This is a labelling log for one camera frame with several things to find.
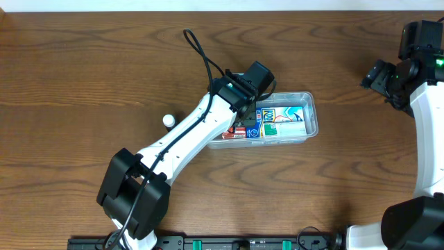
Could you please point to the black bottle white cap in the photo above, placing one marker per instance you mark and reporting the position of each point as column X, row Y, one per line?
column 169, row 122

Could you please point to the blue white drink mix box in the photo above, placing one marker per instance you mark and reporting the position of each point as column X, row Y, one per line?
column 274, row 115

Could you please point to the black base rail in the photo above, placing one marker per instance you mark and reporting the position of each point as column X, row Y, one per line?
column 315, row 241

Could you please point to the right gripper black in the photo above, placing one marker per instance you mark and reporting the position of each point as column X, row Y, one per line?
column 376, row 76

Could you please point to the white green medicine packet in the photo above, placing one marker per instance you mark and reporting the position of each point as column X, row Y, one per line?
column 284, row 129

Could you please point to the red orange medicine box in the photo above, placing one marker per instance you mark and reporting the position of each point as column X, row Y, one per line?
column 234, row 133

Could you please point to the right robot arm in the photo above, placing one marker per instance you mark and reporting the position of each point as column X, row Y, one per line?
column 415, row 87

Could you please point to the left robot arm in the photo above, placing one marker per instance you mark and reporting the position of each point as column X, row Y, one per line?
column 136, row 187

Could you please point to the clear plastic container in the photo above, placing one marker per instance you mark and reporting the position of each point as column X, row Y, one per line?
column 302, row 99

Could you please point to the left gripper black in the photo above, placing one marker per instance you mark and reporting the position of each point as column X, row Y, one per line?
column 252, row 122

